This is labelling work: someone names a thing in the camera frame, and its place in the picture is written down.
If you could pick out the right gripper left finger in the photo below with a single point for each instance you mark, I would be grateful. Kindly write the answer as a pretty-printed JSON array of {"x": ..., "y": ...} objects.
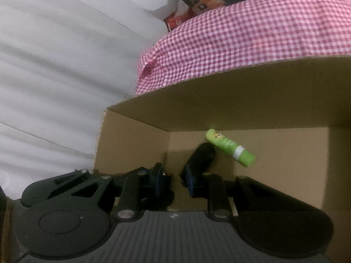
[{"x": 142, "y": 190}]

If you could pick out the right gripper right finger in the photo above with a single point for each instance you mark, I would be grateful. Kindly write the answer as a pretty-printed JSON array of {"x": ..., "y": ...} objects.
[{"x": 201, "y": 183}]

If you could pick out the green glue stick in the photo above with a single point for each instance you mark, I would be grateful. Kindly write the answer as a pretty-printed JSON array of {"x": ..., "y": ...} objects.
[{"x": 238, "y": 152}]

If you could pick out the brown cardboard box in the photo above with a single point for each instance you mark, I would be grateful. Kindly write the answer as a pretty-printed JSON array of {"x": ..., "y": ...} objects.
[{"x": 294, "y": 116}]

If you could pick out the red snack bag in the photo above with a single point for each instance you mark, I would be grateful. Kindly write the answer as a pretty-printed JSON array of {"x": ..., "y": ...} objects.
[{"x": 173, "y": 21}]

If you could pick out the white curtain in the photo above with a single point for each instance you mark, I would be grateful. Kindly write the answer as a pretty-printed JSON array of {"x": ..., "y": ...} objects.
[{"x": 63, "y": 62}]

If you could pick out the red checkered tablecloth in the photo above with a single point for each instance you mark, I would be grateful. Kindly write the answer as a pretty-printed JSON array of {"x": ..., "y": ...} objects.
[{"x": 248, "y": 33}]

